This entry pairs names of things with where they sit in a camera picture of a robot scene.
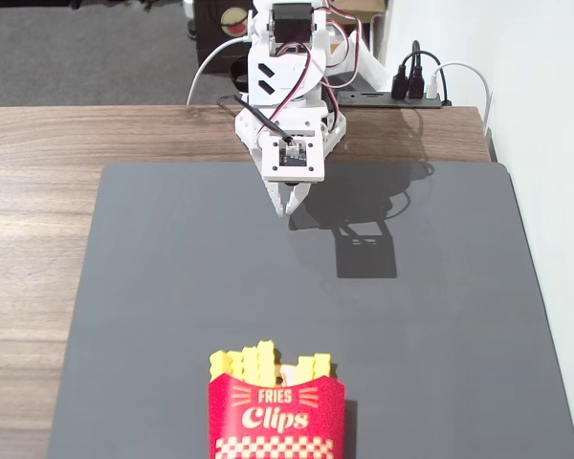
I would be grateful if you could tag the grey rectangular mat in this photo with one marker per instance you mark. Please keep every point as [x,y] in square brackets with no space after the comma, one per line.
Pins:
[220,277]

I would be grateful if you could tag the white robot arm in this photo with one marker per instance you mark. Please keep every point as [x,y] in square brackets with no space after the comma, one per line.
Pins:
[287,72]

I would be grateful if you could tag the black cabinet with sticker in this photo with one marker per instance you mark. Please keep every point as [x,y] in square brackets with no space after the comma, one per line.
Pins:
[210,43]

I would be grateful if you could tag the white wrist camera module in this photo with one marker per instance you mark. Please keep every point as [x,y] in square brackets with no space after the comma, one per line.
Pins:
[272,167]

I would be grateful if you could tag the brown cardboard box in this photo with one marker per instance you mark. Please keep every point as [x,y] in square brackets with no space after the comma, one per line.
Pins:
[359,7]

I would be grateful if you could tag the black usb hub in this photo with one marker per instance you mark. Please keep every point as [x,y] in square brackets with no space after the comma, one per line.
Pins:
[368,99]

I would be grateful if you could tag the red fries clips box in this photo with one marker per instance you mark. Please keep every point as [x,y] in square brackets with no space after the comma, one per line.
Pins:
[277,421]

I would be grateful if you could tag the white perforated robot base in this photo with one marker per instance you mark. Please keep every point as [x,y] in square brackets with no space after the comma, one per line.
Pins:
[337,129]

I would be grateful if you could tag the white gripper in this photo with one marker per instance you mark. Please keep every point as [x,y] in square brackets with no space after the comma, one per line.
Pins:
[285,200]

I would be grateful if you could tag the black usb plug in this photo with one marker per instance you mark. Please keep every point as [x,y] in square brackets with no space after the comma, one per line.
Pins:
[416,81]
[399,83]

